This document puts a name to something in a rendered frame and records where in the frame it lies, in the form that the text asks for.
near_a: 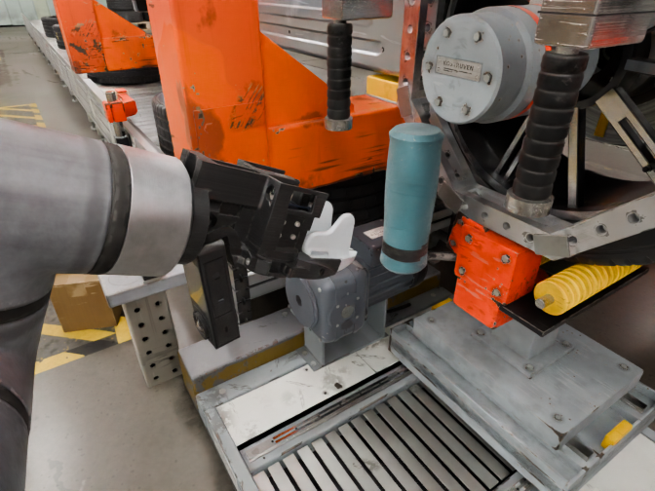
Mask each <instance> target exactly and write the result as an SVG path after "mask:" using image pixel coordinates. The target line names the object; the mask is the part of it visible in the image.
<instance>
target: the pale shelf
mask: <svg viewBox="0 0 655 491"><path fill-rule="evenodd" d="M97 276H98V279H99V282H100V284H101V287H102V290H103V293H104V295H105V298H106V301H107V304H108V307H109V308H113V307H116V306H120V305H123V304H126V303H129V302H132V301H135V300H137V299H140V298H143V297H146V296H149V295H152V294H155V293H159V292H162V291H165V290H168V289H171V288H174V287H177V286H180V285H183V284H186V283H187V281H186V278H185V273H184V269H183V265H179V264H177V265H176V266H175V267H174V268H173V269H172V270H171V271H170V272H168V273H167V274H166V275H165V276H161V279H160V280H157V281H154V282H151V283H143V281H142V279H141V277H140V276H118V275H97Z"/></svg>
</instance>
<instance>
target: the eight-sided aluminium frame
mask: <svg viewBox="0 0 655 491"><path fill-rule="evenodd" d="M444 5H445V0H405V10H404V23H403V36H402V48H401V61H400V73H399V85H398V87H397V88H396V90H397V96H398V98H397V105H398V107H399V109H400V113H401V118H404V120H405V122H406V123H424V124H430V125H434V126H436V127H438V128H440V129H441V131H442V132H443V133H444V139H443V145H442V155H441V166H440V176H439V184H438V196H439V197H440V198H441V199H442V200H443V204H444V206H445V207H446V208H449V209H451V210H452V211H453V212H454V213H455V214H456V213H458V211H461V212H462V213H463V214H465V215H466V216H467V217H469V218H470V219H472V220H473V221H475V222H477V223H479V224H480V225H482V226H484V227H486V228H488V229H490V230H492V231H494V232H496V233H498V234H500V235H502V236H504V237H506V238H508V239H510V240H512V241H514V242H516V243H518V244H520V245H522V246H525V247H527V248H529V249H531V250H533V251H535V254H537V255H543V256H545V257H547V258H549V259H551V260H553V261H556V260H559V259H562V258H564V257H567V258H569V257H571V256H573V255H575V254H577V253H579V252H582V251H585V250H588V249H592V248H595V247H598V246H603V245H606V244H609V243H612V242H615V241H618V240H621V239H624V238H627V237H629V236H632V235H635V234H639V233H642V232H645V231H648V230H651V229H654V228H655V192H652V193H650V194H647V195H645V196H642V197H640V198H637V199H635V200H632V201H630V202H627V203H624V204H622V205H620V206H618V207H615V208H611V209H609V210H606V211H604V212H601V213H599V214H596V215H594V216H591V217H589V218H586V219H584V220H581V221H579V222H576V223H574V224H572V223H569V222H567V221H565V220H562V219H560V218H557V217H555V216H553V215H550V214H549V215H548V216H545V217H541V218H530V217H523V216H519V215H516V214H513V213H511V212H509V211H508V210H506V209H505V207H504V203H505V199H506V196H505V195H502V194H500V193H498V192H495V191H493V190H491V189H488V188H486V187H484V186H481V185H479V184H478V183H477V182H476V180H475V179H474V177H473V174H472V172H471V170H470V168H469V166H468V164H467V162H466V160H465V158H464V156H463V154H462V152H461V150H460V148H459V146H458V144H457V142H456V140H455V137H454V135H453V133H452V131H451V129H450V127H449V125H448V123H447V121H446V120H444V119H443V118H441V117H440V116H439V115H438V114H437V113H436V112H435V111H434V109H433V108H432V106H431V104H430V103H429V101H428V98H427V96H426V94H425V91H424V86H423V79H422V65H423V58H424V55H425V51H426V48H427V45H428V43H429V40H430V38H431V37H432V35H433V33H434V32H435V30H436V29H437V28H438V27H439V26H440V24H441V23H443V14H444Z"/></svg>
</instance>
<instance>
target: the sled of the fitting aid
mask: <svg viewBox="0 0 655 491"><path fill-rule="evenodd" d="M452 300H453V299H450V298H448V299H446V300H444V301H442V302H440V303H438V304H436V305H434V306H432V309H431V310H429V311H427V312H430V311H432V310H434V309H436V308H438V307H440V306H441V305H443V304H445V303H447V302H450V301H452ZM427 312H425V313H427ZM425 313H423V314H425ZM423 314H421V315H423ZM421 315H418V316H416V317H414V318H412V319H410V320H408V321H405V322H403V323H400V324H398V325H396V326H394V327H392V328H390V337H389V347H388V350H389V351H390V352H391V353H392V354H393V355H394V356H395V357H396V358H397V359H398V360H399V361H400V362H402V363H403V364H404V365H405V366H406V367H407V368H408V369H409V370H410V371H411V372H412V373H413V374H414V375H415V376H417V377H418V378H419V379H420V380H421V381H422V382H423V383H424V384H425V385H426V386H427V387H428V388H429V389H430V390H432V391H433V392H434V393H435V394H436V395H437V396H438V397H439V398H440V399H441V400H442V401H443V402H444V403H446V404H447V405H448V406H449V407H450V408H451V409H452V410H453V411H454V412H455V413H456V414H457V415H458V416H459V417H460V418H462V419H463V420H464V421H465V422H466V423H467V424H468V425H469V426H470V427H471V428H472V429H473V430H474V431H475V432H477V433H478V434H479V435H480V436H481V437H482V438H483V439H484V440H485V441H486V442H487V443H488V444H489V445H491V446H492V447H493V448H494V449H495V450H496V451H497V452H498V453H499V454H500V455H501V456H502V457H503V458H504V459H506V460H507V461H508V462H509V463H510V464H511V465H512V466H513V467H514V468H515V469H516V470H517V471H518V472H520V473H521V474H522V475H523V476H524V477H525V478H526V479H527V480H528V481H529V482H530V483H531V484H532V485H533V486H535V487H536V488H537V489H538V490H539V491H579V490H580V489H581V488H582V487H583V486H584V485H585V484H586V483H587V482H588V481H589V480H591V479H592V478H593V477H594V476H595V475H596V474H597V473H598V472H599V471H600V470H601V469H602V468H603V467H605V466H606V465H607V464H608V463H609V462H610V461H611V460H612V459H613V458H614V457H615V456H616V455H617V454H618V453H620V452H621V451H622V450H623V449H624V448H625V447H626V446H627V445H628V444H629V443H630V442H631V441H632V440H633V439H635V438H636V437H637V436H638V435H639V434H640V433H641V432H642V431H643V430H644V429H645V428H646V427H647V426H648V425H650V424H651V423H652V422H653V421H654V419H655V391H654V390H653V389H651V388H649V387H648V386H646V385H644V384H643V383H641V382H640V381H638V383H637V385H635V386H634V387H633V388H632V389H631V390H629V391H628V392H627V393H626V394H625V395H623V396H622V397H621V398H620V399H618V400H617V401H616V402H615V403H614V404H612V405H611V406H610V407H609V408H608V409H606V410H605V411H604V412H603V413H602V414H600V415H599V416H598V417H597V418H595V420H594V421H593V422H592V423H590V424H589V425H588V426H587V427H586V428H584V429H583V430H582V431H581V432H580V433H578V434H577V435H576V436H574V437H573V438H571V439H570V440H569V441H568V442H567V443H566V444H565V445H564V446H563V447H561V448H560V449H559V450H555V449H554V448H552V447H551V446H550V445H549V444H548V443H546V442H545V441H544V440H543V439H542V438H540V437H539V436H538V435H537V434H535V433H534V432H533V431H532V430H531V429H529V428H528V427H527V426H526V425H525V424H523V423H522V422H521V421H520V420H519V419H518V418H516V417H515V416H514V415H513V414H512V413H510V412H509V411H508V410H507V409H506V408H504V407H503V406H502V405H501V404H500V403H498V402H497V401H496V400H495V399H494V398H492V397H491V396H490V395H489V394H487V393H486V392H485V391H484V390H483V389H481V388H480V387H479V386H478V385H477V384H475V383H474V382H473V381H472V380H471V379H469V378H468V377H467V376H466V375H465V374H463V373H462V372H461V371H460V370H459V369H457V368H456V367H455V366H454V365H453V364H451V363H450V362H449V361H448V360H447V359H445V358H444V357H443V356H442V355H440V354H439V353H438V352H437V351H436V350H435V349H433V348H432V347H431V346H430V345H429V344H427V343H426V342H425V341H424V340H423V339H421V338H420V337H419V336H418V335H417V334H415V333H414V332H413V325H414V319H415V318H417V317H419V316H421Z"/></svg>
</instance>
